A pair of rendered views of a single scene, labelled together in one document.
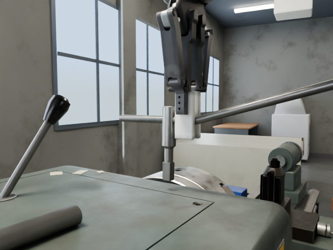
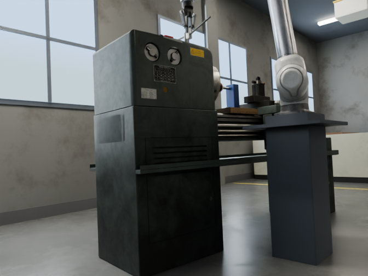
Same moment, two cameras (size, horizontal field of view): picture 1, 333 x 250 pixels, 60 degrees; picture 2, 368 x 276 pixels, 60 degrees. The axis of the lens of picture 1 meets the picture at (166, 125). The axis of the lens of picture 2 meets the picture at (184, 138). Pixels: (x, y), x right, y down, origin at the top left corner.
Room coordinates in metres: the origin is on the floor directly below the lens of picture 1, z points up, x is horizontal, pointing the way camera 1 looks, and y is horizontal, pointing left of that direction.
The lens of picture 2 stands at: (-1.54, -0.58, 0.64)
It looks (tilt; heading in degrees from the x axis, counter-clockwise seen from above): 2 degrees up; 17
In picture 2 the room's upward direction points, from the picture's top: 3 degrees counter-clockwise
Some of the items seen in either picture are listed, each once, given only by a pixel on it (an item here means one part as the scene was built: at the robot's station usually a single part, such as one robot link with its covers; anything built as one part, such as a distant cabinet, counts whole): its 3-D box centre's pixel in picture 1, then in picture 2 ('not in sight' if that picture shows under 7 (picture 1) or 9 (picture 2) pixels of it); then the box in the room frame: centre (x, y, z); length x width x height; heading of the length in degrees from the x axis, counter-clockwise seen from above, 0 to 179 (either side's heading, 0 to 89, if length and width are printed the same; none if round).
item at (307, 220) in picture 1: (255, 215); (253, 107); (1.11, -0.35, 0.95); 0.43 x 0.18 x 0.04; 57
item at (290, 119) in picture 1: (291, 126); not in sight; (7.10, -3.08, 0.81); 0.85 x 0.74 x 1.62; 65
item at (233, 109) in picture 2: not in sight; (225, 113); (0.86, -0.17, 0.89); 0.36 x 0.30 x 0.04; 57
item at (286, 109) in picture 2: not in sight; (295, 110); (0.44, -0.66, 0.83); 0.22 x 0.18 x 0.06; 155
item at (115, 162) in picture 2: not in sight; (158, 182); (0.30, 0.17, 0.43); 0.60 x 0.48 x 0.86; 147
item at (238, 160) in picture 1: (239, 161); (323, 156); (4.97, -1.27, 0.38); 2.01 x 1.63 x 0.76; 65
